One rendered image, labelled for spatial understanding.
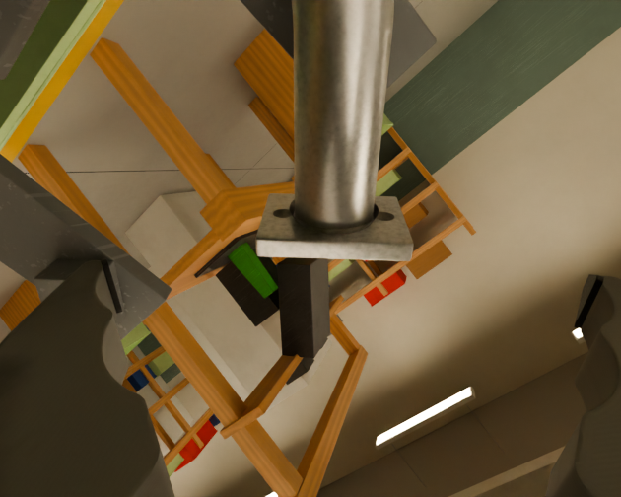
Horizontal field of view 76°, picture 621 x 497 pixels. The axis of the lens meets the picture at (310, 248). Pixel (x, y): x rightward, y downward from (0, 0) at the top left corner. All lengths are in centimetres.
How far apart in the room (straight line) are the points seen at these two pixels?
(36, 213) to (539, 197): 626
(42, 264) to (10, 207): 3
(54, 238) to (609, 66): 654
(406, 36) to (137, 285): 17
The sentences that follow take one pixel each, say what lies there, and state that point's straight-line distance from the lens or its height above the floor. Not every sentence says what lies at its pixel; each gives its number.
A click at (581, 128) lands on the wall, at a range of 645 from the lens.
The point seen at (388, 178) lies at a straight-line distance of 567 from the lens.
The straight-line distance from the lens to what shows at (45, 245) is 24.
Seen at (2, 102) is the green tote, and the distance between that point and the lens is 38.
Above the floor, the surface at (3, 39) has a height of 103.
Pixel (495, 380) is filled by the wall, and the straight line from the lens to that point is 707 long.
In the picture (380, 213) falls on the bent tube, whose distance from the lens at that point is 16.
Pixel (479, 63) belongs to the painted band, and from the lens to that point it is 635.
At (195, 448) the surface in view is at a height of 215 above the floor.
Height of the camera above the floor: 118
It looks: 2 degrees down
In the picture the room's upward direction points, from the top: 142 degrees clockwise
